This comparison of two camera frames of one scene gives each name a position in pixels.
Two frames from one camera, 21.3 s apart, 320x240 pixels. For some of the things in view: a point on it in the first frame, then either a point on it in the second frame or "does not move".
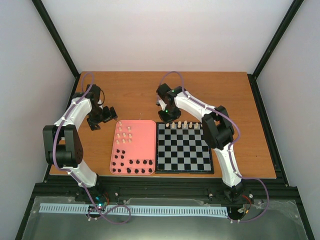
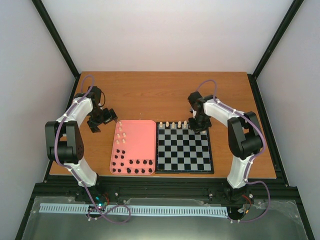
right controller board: (248, 200) does not move
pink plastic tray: (133, 151) does not move
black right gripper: (167, 120) to (195, 128)
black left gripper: (92, 122) does not move
